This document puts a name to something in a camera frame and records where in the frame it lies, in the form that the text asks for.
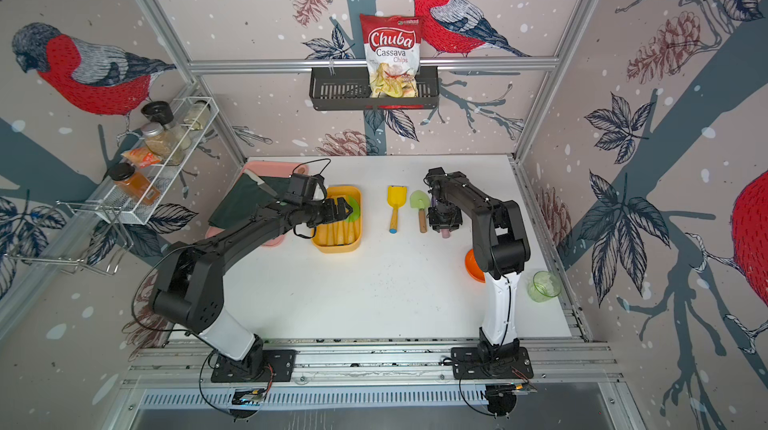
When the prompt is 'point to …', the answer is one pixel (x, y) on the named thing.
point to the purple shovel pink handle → (445, 233)
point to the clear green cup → (545, 286)
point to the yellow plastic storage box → (340, 237)
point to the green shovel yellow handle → (355, 213)
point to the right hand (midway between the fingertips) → (442, 225)
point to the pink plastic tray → (274, 169)
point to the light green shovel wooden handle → (420, 199)
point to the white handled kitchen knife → (257, 179)
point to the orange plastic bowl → (473, 268)
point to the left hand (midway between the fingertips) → (346, 206)
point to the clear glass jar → (201, 122)
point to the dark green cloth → (246, 196)
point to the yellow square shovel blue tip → (396, 197)
